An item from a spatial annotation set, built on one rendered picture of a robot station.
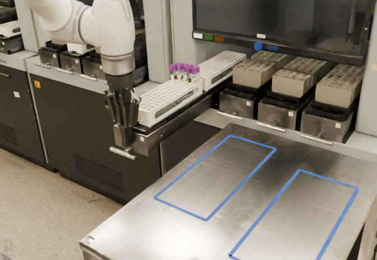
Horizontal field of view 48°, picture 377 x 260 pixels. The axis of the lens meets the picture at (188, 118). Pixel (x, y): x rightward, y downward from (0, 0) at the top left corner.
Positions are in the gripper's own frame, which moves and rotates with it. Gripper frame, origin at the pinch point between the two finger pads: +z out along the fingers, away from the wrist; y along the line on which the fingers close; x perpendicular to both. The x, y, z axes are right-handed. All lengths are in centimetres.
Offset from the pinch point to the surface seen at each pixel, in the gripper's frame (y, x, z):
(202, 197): -37.3, 15.2, -2.1
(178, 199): -32.9, 18.7, -2.1
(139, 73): 34, -45, 2
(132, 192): 40, -40, 63
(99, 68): 52, -39, 1
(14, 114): 127, -40, 43
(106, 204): 62, -41, 80
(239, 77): -12.5, -46.9, -5.1
